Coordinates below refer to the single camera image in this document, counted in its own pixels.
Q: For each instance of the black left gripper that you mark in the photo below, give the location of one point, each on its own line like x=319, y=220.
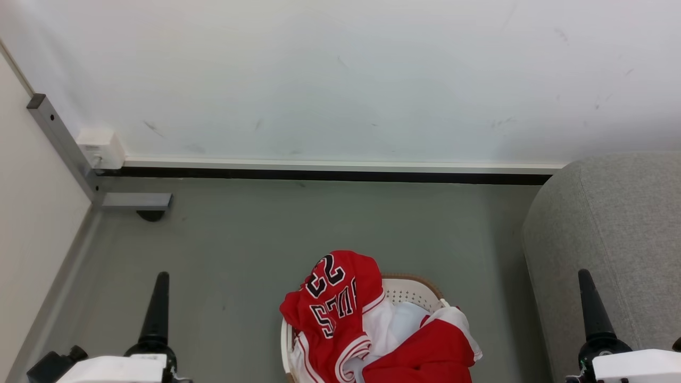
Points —
x=154, y=350

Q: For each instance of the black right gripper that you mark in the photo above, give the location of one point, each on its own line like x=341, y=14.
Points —
x=601, y=351

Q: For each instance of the red and white basketball jersey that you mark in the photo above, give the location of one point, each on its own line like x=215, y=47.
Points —
x=330, y=298

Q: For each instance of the plain red cloth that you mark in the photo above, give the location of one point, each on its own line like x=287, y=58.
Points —
x=420, y=356

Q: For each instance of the white plastic laundry basket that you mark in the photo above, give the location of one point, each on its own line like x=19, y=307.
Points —
x=407, y=290

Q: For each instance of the grey fabric sofa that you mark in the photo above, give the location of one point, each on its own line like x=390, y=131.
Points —
x=612, y=223

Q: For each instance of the black and white baseboard strip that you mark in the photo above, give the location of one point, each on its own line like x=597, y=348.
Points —
x=330, y=171

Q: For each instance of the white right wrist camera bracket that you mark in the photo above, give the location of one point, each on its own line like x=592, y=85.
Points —
x=638, y=367

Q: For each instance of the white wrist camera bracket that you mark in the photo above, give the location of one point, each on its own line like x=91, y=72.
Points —
x=114, y=369
x=638, y=367

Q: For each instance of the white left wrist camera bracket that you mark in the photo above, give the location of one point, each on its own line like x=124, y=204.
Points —
x=114, y=369

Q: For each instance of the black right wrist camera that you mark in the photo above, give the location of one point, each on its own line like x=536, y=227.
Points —
x=677, y=344

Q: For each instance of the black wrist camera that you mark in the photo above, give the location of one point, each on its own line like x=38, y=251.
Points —
x=53, y=365
x=677, y=344

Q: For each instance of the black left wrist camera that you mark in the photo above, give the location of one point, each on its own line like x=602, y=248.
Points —
x=53, y=365

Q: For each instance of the white wall junction box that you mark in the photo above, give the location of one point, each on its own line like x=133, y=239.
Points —
x=101, y=149

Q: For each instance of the grey metal frame post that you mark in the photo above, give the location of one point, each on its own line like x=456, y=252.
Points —
x=64, y=138

